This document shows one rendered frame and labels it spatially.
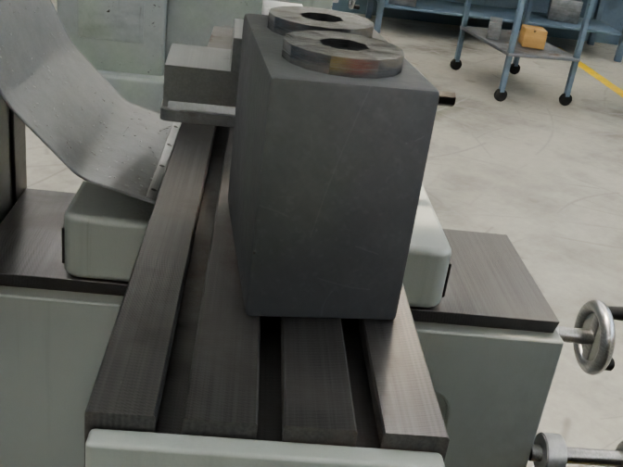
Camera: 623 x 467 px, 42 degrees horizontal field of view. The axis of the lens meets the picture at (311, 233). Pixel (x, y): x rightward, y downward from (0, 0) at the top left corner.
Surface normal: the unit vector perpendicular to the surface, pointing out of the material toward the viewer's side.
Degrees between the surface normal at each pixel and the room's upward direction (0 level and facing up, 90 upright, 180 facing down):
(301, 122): 90
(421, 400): 0
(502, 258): 0
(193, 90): 90
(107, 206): 0
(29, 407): 90
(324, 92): 90
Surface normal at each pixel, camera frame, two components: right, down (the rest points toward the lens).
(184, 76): 0.07, 0.43
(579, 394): 0.12, -0.90
